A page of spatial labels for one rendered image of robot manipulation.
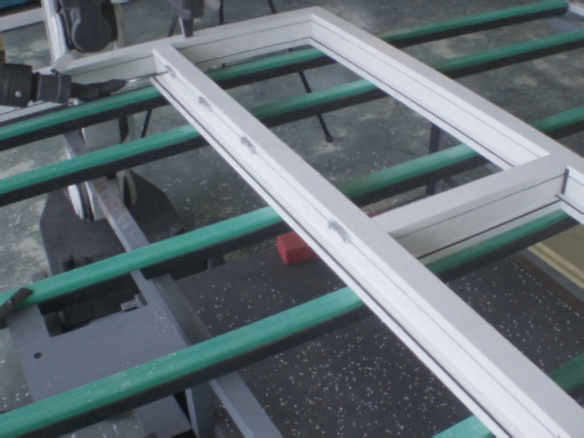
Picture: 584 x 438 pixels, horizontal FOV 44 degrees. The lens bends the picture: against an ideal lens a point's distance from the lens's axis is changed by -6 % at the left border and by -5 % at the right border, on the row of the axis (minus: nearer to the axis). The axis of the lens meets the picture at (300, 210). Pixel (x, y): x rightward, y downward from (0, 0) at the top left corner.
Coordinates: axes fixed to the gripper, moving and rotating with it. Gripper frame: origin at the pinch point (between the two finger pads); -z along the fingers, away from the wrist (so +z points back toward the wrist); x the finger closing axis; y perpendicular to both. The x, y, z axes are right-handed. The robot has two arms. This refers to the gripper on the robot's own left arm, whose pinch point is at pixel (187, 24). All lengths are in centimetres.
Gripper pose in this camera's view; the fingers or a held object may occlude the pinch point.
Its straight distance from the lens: 176.8
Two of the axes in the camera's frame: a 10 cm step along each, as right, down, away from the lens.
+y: 8.7, -2.9, 4.0
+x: 5.0, 4.8, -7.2
